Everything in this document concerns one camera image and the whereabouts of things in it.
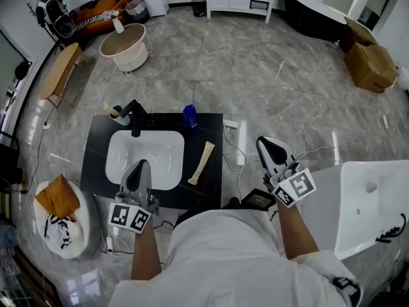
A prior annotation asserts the orange sofa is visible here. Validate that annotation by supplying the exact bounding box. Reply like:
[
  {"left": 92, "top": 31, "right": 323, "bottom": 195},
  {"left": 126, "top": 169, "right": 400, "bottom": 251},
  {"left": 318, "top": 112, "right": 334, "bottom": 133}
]
[{"left": 68, "top": 0, "right": 135, "bottom": 40}]

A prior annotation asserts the white beanbag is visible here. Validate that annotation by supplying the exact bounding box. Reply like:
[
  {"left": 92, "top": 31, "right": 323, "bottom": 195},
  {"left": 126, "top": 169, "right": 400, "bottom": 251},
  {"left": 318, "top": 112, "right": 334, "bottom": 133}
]
[{"left": 33, "top": 179, "right": 97, "bottom": 261}]

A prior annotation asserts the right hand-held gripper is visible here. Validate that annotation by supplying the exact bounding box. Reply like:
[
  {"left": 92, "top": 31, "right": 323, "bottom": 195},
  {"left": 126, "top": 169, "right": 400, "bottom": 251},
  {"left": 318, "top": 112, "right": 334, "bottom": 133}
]
[{"left": 256, "top": 135, "right": 318, "bottom": 209}]

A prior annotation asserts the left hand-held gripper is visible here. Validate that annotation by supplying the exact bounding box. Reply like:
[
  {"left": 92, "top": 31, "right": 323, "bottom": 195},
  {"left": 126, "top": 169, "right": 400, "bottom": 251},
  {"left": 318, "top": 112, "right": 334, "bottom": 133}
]
[{"left": 109, "top": 159, "right": 160, "bottom": 235}]

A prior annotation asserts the person's white shirt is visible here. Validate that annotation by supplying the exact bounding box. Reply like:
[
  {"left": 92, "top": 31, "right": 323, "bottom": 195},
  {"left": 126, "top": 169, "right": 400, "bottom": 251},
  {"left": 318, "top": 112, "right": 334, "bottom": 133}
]
[{"left": 108, "top": 208, "right": 365, "bottom": 307}]

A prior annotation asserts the black stone vanity counter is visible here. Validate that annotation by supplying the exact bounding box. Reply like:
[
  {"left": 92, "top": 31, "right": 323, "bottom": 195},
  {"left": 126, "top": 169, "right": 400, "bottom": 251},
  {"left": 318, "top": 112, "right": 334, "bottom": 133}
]
[{"left": 79, "top": 111, "right": 224, "bottom": 210}]

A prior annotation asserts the white freestanding bathtub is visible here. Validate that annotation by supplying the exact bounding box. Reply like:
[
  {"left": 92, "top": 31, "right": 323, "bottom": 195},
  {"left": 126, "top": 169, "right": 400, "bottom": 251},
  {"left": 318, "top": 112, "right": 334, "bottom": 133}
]
[{"left": 299, "top": 159, "right": 409, "bottom": 262}]

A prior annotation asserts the black bag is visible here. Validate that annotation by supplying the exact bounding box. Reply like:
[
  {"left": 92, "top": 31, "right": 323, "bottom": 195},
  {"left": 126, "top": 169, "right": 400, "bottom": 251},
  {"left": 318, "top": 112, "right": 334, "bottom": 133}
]
[{"left": 13, "top": 60, "right": 33, "bottom": 81}]

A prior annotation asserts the grey woven basket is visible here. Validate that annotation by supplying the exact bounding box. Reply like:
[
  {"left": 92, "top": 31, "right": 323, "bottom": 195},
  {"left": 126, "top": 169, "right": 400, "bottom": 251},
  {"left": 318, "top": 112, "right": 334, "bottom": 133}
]
[{"left": 124, "top": 0, "right": 151, "bottom": 26}]

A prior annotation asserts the white rectangular sink basin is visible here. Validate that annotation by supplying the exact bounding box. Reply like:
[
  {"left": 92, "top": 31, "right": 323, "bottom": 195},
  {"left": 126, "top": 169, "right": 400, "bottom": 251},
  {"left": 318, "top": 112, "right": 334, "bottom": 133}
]
[{"left": 105, "top": 129, "right": 186, "bottom": 192}]

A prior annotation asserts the black square floor device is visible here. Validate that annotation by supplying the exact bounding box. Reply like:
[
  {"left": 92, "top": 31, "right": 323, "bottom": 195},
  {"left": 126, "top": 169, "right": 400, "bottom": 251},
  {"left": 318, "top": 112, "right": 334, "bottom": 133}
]
[{"left": 239, "top": 187, "right": 277, "bottom": 212}]

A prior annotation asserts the open cardboard box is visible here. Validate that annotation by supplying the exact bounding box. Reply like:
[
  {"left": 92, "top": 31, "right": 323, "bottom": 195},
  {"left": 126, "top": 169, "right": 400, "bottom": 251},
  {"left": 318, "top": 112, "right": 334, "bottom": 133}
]
[{"left": 337, "top": 17, "right": 380, "bottom": 54}]

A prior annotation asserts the brown coat rack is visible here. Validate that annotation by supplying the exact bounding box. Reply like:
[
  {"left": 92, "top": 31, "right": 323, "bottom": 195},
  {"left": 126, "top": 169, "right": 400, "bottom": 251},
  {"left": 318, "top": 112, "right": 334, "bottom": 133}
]
[{"left": 26, "top": 1, "right": 61, "bottom": 49}]

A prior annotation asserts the striped throw blanket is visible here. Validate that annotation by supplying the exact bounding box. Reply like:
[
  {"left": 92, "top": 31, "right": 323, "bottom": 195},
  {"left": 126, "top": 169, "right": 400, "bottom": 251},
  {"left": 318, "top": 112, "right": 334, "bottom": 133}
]
[{"left": 70, "top": 0, "right": 125, "bottom": 28}]

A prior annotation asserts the black mesh trash bin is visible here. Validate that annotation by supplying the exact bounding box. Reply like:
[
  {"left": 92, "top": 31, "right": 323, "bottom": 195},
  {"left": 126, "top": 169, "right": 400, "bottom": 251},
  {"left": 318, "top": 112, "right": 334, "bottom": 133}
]
[{"left": 190, "top": 0, "right": 208, "bottom": 18}]

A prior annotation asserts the large cardboard box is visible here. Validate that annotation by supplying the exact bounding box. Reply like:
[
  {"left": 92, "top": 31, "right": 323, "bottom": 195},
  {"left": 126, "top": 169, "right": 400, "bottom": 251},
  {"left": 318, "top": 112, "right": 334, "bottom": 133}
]
[{"left": 343, "top": 41, "right": 400, "bottom": 94}]

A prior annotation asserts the blue bottle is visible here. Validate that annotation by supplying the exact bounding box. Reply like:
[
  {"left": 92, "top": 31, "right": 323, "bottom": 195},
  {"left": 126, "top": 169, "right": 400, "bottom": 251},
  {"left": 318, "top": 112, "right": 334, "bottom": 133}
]
[{"left": 182, "top": 104, "right": 200, "bottom": 129}]

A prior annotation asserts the dark oval bathtub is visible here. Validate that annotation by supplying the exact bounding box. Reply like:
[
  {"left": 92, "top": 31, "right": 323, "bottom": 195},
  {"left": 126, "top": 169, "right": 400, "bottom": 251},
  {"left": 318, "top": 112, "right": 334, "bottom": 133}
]
[{"left": 282, "top": 0, "right": 350, "bottom": 42}]

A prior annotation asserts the person's black shoe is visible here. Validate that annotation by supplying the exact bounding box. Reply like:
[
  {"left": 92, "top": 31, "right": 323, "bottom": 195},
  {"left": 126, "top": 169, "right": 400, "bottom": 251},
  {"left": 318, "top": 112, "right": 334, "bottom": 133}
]
[{"left": 222, "top": 196, "right": 241, "bottom": 210}]

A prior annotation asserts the orange cushion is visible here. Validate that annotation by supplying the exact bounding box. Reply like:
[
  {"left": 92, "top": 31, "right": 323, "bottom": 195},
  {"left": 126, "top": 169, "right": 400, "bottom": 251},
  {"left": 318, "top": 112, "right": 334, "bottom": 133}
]
[{"left": 34, "top": 174, "right": 81, "bottom": 221}]

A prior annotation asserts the white vase with flowers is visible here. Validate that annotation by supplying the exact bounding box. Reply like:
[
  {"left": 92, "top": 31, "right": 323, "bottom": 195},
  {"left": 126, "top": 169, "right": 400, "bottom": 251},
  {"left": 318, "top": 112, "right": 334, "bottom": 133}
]
[{"left": 102, "top": 9, "right": 126, "bottom": 35}]

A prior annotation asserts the grey toothbrush cup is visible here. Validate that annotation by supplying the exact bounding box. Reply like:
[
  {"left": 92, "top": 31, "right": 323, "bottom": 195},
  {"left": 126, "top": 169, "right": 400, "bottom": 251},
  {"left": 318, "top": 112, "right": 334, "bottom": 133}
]
[{"left": 109, "top": 104, "right": 132, "bottom": 127}]

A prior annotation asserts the black angular sink faucet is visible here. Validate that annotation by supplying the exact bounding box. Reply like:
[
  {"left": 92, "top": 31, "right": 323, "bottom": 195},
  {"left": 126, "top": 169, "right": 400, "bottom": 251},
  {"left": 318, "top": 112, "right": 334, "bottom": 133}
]
[{"left": 119, "top": 98, "right": 155, "bottom": 138}]

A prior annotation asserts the round white toilet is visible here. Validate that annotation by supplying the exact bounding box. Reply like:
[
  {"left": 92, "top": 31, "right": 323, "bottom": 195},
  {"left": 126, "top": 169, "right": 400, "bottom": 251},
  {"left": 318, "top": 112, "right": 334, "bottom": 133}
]
[{"left": 397, "top": 65, "right": 409, "bottom": 91}]

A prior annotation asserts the person's left forearm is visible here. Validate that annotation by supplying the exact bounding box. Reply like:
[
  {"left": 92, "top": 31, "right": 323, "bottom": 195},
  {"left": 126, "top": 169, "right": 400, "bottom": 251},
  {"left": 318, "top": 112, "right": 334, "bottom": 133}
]
[{"left": 130, "top": 224, "right": 163, "bottom": 281}]

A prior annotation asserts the oval wooden bench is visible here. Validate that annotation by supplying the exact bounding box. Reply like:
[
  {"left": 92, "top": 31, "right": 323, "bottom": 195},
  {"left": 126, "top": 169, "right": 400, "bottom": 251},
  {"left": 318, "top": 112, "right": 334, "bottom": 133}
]
[{"left": 38, "top": 42, "right": 84, "bottom": 109}]

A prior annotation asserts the black and white striped cloth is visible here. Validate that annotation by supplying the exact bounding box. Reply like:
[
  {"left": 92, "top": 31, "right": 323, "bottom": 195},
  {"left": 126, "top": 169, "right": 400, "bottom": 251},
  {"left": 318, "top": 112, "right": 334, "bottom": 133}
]
[{"left": 42, "top": 214, "right": 73, "bottom": 249}]

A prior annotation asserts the person's right forearm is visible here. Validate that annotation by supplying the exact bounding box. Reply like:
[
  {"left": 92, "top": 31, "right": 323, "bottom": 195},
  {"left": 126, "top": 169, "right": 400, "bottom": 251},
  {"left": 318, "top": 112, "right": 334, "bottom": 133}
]
[{"left": 275, "top": 200, "right": 321, "bottom": 261}]

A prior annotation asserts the black bathtub faucet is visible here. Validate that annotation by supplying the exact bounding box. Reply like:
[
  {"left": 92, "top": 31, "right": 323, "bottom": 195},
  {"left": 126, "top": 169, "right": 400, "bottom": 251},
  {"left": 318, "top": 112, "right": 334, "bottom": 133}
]
[{"left": 374, "top": 212, "right": 408, "bottom": 244}]

